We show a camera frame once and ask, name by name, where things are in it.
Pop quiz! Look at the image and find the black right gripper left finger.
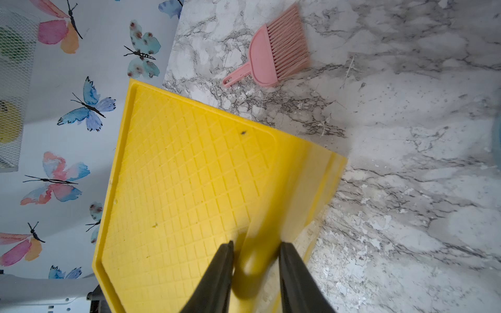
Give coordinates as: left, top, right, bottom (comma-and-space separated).
181, 241, 234, 313

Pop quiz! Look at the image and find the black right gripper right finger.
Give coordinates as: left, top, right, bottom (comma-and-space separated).
279, 242, 335, 313

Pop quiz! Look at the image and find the yellow plastic drawer box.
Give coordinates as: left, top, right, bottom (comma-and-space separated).
93, 80, 347, 312

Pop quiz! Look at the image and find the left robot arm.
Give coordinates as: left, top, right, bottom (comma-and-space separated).
1, 274, 105, 312

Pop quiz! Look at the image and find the blue plastic dustpan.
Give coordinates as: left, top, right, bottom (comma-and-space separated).
492, 115, 501, 169

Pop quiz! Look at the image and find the yellow lidded jar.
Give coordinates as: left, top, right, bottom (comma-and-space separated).
1, 100, 23, 143

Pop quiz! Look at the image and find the white wire mesh basket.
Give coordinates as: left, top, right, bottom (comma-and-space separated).
1, 4, 39, 173

